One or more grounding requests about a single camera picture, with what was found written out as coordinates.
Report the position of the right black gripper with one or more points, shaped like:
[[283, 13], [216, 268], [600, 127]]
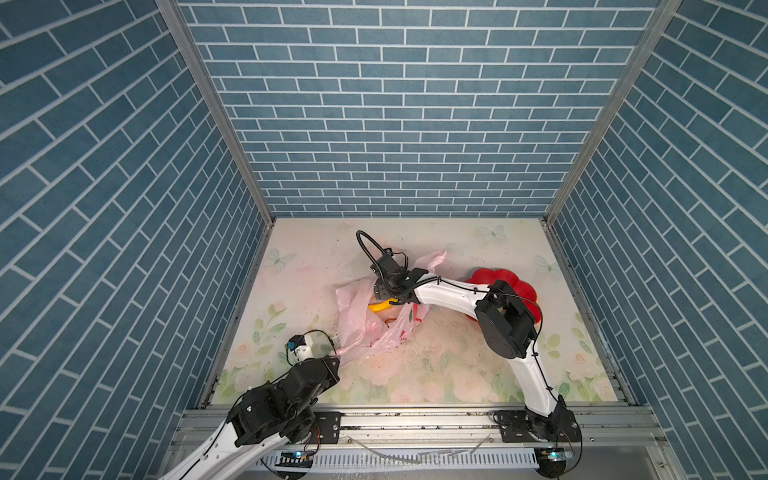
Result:
[[379, 288]]

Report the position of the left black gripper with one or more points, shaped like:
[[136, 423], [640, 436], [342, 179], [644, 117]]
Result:
[[332, 377]]

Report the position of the yellow fake banana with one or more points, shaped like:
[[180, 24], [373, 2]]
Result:
[[383, 305]]

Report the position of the pink plastic bag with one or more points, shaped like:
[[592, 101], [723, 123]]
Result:
[[366, 328]]

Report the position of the red flower-shaped plate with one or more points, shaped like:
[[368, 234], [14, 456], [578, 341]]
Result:
[[486, 276]]

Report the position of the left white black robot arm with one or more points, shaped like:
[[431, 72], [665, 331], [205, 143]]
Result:
[[260, 421]]

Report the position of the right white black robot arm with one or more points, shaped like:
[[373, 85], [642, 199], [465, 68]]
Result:
[[506, 310]]

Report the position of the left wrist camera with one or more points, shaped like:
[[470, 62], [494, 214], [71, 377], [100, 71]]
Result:
[[300, 348]]

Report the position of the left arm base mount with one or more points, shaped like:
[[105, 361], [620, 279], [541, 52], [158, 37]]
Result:
[[318, 428]]

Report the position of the white slotted cable duct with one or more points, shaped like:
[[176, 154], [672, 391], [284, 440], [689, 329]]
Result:
[[358, 460]]

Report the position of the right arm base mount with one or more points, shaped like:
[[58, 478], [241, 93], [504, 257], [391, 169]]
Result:
[[517, 426]]

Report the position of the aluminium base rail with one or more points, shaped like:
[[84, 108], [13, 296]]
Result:
[[611, 424]]

